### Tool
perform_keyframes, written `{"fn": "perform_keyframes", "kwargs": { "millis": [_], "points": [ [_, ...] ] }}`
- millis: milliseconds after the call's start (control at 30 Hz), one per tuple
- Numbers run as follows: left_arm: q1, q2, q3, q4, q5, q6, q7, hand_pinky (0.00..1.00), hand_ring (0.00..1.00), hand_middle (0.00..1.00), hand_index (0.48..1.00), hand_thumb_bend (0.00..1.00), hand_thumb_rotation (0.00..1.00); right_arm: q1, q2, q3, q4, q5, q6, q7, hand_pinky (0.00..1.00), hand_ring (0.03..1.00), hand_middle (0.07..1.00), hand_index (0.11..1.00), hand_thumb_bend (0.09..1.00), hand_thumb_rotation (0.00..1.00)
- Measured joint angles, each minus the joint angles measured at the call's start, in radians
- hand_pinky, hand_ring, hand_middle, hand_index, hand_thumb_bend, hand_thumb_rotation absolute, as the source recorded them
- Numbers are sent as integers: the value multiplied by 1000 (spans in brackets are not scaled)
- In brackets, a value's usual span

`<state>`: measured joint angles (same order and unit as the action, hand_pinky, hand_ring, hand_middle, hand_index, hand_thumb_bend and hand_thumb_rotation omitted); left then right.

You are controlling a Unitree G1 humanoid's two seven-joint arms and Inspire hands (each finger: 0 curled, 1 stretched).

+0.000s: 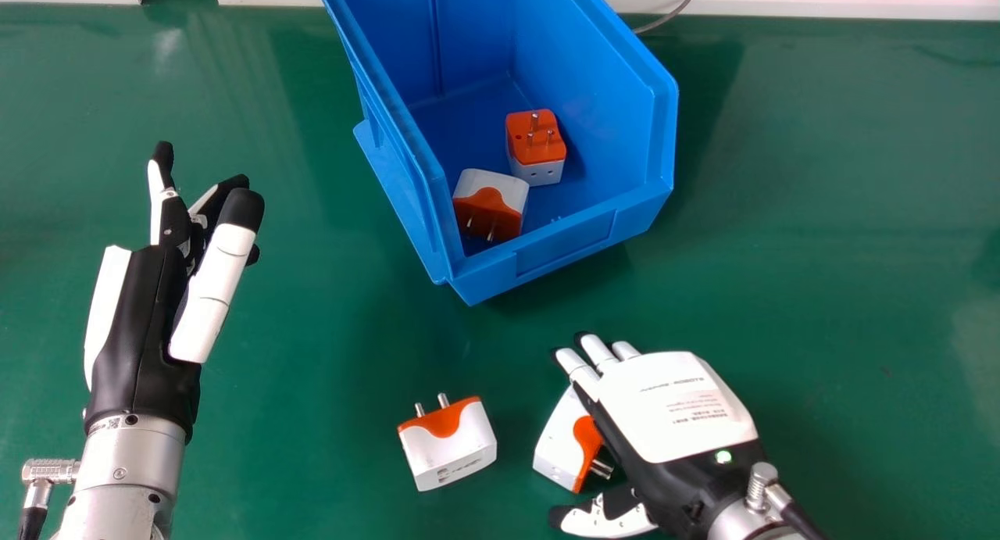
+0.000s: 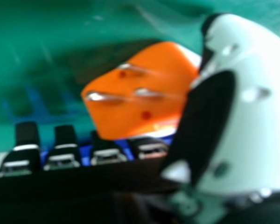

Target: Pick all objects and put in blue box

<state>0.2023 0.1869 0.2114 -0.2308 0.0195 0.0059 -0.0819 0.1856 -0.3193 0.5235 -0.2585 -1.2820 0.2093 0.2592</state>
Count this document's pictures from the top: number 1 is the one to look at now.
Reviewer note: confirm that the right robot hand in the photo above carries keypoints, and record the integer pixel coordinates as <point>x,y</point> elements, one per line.
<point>678,415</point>

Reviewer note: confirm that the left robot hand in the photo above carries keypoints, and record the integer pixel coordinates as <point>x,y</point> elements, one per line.
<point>141,321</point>

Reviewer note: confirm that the white-and-orange plug adapter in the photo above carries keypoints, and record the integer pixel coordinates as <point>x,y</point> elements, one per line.
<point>536,145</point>
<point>491,204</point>
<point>447,443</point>
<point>566,446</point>

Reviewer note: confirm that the blue plastic bin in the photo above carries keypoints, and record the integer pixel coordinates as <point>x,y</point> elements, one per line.
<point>500,126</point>

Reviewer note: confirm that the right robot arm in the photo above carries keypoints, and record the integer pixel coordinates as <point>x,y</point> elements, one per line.
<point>762,513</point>

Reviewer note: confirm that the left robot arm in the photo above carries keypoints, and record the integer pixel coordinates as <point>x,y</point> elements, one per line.
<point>109,485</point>

